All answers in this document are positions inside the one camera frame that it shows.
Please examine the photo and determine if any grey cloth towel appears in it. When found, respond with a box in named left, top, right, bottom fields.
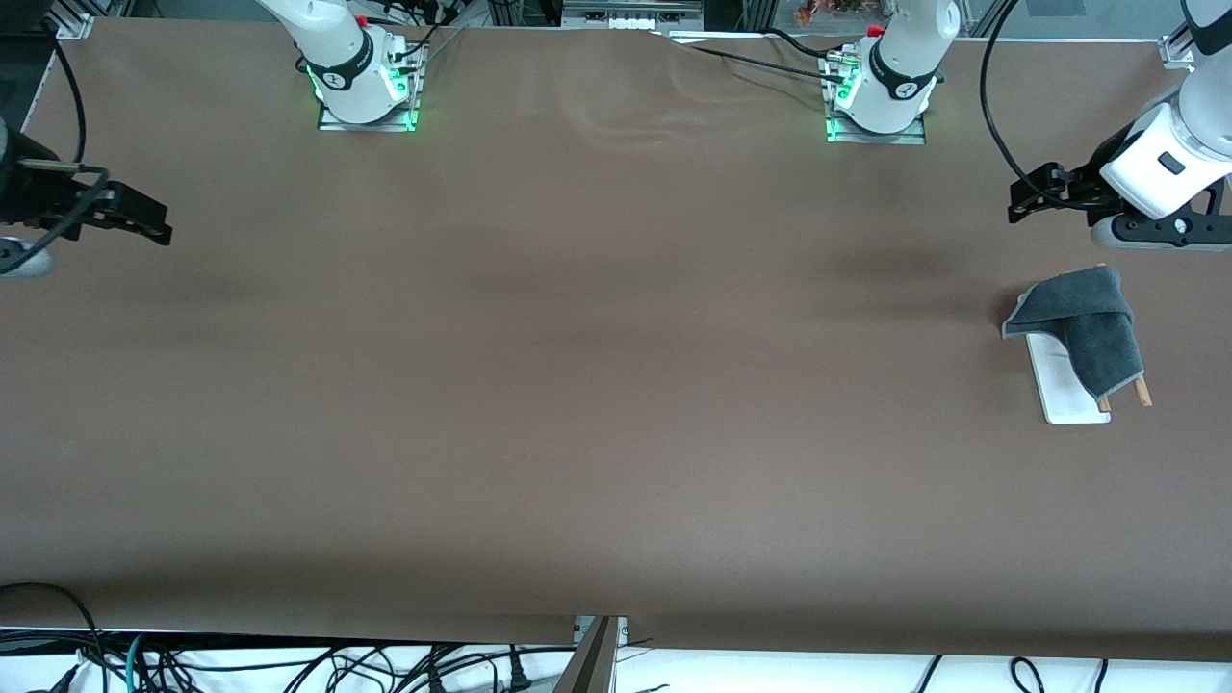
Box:
left=1001, top=266, right=1146, bottom=400

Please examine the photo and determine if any white rack with wooden bars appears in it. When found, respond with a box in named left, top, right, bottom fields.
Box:
left=1025, top=332, right=1153, bottom=425

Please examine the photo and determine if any orange red background object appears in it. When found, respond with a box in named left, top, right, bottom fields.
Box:
left=797, top=0, right=867, bottom=25

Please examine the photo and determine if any white power strip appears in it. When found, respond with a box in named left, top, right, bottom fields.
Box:
left=563, top=0, right=704, bottom=30

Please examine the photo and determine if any brown table cover sheet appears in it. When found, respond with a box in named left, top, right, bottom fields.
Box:
left=0, top=17, right=1232, bottom=662

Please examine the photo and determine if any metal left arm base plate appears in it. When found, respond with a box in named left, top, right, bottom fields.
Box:
left=823, top=48, right=930, bottom=145

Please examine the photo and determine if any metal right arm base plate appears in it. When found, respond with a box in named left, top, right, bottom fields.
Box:
left=318, top=38, right=424, bottom=133

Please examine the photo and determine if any black cable across table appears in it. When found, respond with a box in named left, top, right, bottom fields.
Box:
left=654, top=27, right=850, bottom=83

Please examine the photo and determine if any black looped floor cable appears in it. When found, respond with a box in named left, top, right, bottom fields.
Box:
left=0, top=582, right=105, bottom=693

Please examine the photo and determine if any black tangled floor cable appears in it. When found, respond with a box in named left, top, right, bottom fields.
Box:
left=144, top=643, right=501, bottom=693

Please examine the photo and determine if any small metal bracket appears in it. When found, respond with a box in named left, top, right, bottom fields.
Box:
left=573, top=616, right=629, bottom=648

